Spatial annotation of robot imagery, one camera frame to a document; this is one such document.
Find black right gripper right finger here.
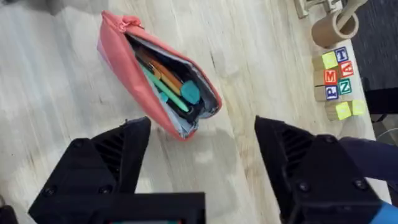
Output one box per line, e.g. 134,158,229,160
254,115,383,224

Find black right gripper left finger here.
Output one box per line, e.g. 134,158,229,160
27,116,152,215

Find pink zip pencil bag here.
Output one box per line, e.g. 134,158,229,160
96,10,223,141

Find heap of letter toy blocks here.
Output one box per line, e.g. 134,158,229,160
312,46,368,121

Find brown cardboard tape roll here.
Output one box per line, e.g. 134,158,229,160
311,11,360,49

